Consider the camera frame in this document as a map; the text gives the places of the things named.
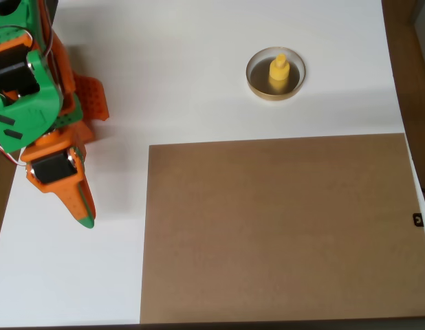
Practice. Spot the orange robot base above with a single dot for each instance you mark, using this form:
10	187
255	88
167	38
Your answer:
92	96

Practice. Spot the small black clip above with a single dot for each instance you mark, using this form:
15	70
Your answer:
418	220

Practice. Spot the orange green robot arm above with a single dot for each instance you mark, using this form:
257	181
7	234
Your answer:
23	113

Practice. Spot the orange gripper black servo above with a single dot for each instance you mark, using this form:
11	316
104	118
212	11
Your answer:
51	170

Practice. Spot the round shallow metal dish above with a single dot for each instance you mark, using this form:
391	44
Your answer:
295	82

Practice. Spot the small yellow plastic piece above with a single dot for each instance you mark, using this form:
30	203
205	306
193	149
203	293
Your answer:
278	70

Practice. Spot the brown rectangular board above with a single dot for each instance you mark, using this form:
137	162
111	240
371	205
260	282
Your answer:
281	227

